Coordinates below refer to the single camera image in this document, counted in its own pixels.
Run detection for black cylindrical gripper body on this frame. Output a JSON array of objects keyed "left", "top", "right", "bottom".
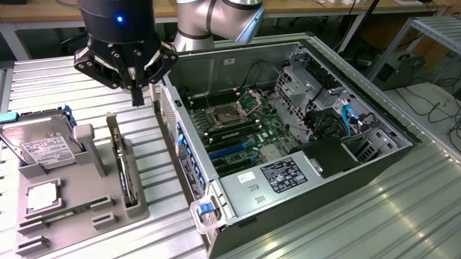
[{"left": 77, "top": 0, "right": 162, "bottom": 90}]

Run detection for black GPU card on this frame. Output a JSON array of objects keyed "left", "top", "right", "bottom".
[{"left": 106, "top": 111, "right": 140, "bottom": 209}]

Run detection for wooden desk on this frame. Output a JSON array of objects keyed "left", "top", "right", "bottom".
[{"left": 0, "top": 0, "right": 449, "bottom": 62}]

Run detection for CPU socket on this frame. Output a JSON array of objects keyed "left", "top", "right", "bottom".
[{"left": 211, "top": 109, "right": 240, "bottom": 127}]

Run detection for metal socket cover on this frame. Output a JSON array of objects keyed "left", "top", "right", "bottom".
[{"left": 234, "top": 90, "right": 263, "bottom": 117}]

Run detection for silver hard disk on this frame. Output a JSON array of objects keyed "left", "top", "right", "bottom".
[{"left": 0, "top": 107, "right": 79, "bottom": 170}]

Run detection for installed RAM stick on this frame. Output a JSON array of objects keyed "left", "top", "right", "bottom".
[{"left": 207, "top": 124, "right": 261, "bottom": 142}]

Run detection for green motherboard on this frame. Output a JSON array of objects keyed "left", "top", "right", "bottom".
[{"left": 187, "top": 90, "right": 310, "bottom": 176}]

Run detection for blue expansion slot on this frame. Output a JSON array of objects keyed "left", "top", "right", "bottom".
[{"left": 208, "top": 141, "right": 251, "bottom": 160}]

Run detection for metal disk bay cage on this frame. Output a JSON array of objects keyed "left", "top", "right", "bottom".
[{"left": 274, "top": 66, "right": 347, "bottom": 137}]

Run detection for open black PC case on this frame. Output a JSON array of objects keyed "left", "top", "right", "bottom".
[{"left": 154, "top": 31, "right": 422, "bottom": 259}]

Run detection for grey parts rack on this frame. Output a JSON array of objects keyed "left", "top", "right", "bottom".
[{"left": 13, "top": 123, "right": 151, "bottom": 257}]

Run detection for small silver heatsink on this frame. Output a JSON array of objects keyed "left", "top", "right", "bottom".
[{"left": 261, "top": 144, "right": 290, "bottom": 163}]

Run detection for silver CPU chip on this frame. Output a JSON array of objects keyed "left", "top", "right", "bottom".
[{"left": 25, "top": 184, "right": 61, "bottom": 214}]

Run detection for green RAM stick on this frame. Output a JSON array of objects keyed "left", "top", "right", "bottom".
[{"left": 40, "top": 197, "right": 110, "bottom": 225}]

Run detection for silver power supply unit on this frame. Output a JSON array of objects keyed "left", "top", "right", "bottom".
[{"left": 218, "top": 155, "right": 326, "bottom": 218}]

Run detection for black plastic air shroud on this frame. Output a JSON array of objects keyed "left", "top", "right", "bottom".
[{"left": 287, "top": 140, "right": 363, "bottom": 179}]

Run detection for dark grey box device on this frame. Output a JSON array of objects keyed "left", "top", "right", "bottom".
[{"left": 373, "top": 53, "right": 426, "bottom": 92}]

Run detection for black curved wire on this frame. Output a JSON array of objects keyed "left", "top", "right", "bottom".
[{"left": 242, "top": 60, "right": 282, "bottom": 91}]

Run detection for blue SATA wire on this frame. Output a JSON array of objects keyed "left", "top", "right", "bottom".
[{"left": 339, "top": 104, "right": 362, "bottom": 139}]

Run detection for clear case latch handle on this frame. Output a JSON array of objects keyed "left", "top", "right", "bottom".
[{"left": 188, "top": 197, "right": 224, "bottom": 234}]

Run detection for metal slat cart frame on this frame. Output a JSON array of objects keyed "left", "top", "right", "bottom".
[{"left": 366, "top": 16, "right": 461, "bottom": 85}]

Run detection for black floor cables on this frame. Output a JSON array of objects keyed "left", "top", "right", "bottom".
[{"left": 391, "top": 77, "right": 461, "bottom": 135}]

